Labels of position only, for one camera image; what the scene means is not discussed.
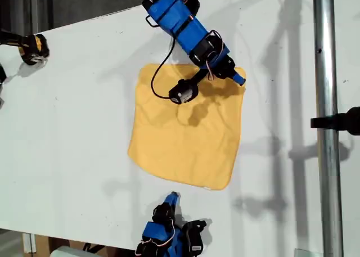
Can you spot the yellow towel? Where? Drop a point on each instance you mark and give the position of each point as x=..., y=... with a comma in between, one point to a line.
x=182, y=150

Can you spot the white plastic container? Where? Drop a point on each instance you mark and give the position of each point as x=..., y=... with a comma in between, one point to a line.
x=66, y=252

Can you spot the black clamp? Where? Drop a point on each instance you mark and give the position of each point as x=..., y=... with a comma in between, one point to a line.
x=337, y=122

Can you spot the brown cardboard box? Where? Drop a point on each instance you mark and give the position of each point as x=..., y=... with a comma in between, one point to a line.
x=42, y=245

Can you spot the white table leg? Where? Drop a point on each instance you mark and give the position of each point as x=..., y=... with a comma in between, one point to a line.
x=28, y=243

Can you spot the small black object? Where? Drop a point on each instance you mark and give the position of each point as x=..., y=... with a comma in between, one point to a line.
x=2, y=74

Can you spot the black camera stalk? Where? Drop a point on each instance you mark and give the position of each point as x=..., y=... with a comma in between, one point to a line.
x=201, y=77

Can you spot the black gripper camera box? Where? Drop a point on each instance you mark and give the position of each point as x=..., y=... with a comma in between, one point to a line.
x=182, y=92
x=194, y=237

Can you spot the steel post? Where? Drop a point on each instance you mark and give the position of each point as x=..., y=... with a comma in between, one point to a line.
x=326, y=71

